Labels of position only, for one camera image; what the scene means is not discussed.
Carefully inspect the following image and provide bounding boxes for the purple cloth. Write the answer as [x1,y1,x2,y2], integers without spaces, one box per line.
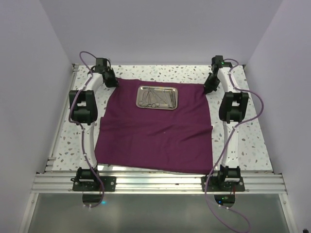
[95,79,213,174]

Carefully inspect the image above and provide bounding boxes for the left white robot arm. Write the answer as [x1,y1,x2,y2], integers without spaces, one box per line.
[69,64,119,191]

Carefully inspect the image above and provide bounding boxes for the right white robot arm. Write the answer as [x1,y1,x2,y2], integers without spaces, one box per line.
[204,62,249,191]

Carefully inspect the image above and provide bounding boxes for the surgical scissors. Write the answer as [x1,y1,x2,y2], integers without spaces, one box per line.
[138,88,150,108]

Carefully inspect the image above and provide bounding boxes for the surgical forceps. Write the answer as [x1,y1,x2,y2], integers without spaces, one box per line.
[155,88,177,109]

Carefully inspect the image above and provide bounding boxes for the steel instrument tray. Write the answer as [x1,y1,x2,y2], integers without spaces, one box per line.
[136,85,178,110]

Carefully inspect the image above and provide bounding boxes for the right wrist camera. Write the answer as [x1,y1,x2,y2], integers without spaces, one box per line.
[211,55,232,68]

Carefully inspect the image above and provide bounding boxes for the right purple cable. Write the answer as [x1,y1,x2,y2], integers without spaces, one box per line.
[203,58,265,233]

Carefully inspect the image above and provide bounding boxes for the aluminium left side rail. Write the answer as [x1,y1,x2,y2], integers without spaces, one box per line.
[43,64,80,173]

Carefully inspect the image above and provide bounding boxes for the aluminium rail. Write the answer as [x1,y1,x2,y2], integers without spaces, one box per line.
[43,64,80,173]
[31,170,287,194]

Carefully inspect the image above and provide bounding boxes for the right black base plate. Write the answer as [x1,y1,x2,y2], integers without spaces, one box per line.
[207,176,245,192]

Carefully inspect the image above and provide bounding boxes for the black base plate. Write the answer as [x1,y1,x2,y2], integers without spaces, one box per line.
[71,176,117,192]
[207,176,245,192]

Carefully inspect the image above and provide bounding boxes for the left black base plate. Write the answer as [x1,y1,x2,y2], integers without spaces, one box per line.
[71,176,117,192]

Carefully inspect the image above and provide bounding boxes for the aluminium front rail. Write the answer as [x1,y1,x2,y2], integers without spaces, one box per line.
[31,170,287,194]

